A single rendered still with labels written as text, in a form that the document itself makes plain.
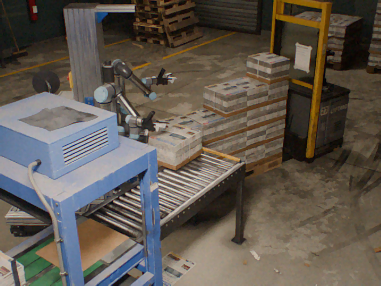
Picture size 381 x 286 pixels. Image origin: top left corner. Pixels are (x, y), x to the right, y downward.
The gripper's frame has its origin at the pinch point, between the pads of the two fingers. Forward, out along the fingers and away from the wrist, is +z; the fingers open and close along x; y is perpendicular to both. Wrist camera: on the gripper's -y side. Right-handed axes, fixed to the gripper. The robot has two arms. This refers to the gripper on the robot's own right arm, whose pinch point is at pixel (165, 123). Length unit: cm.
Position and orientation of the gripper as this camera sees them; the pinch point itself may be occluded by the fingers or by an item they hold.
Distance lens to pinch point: 369.9
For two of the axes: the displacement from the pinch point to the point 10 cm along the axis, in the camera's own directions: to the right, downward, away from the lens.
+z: 8.9, 2.0, -4.2
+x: -4.6, 2.7, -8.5
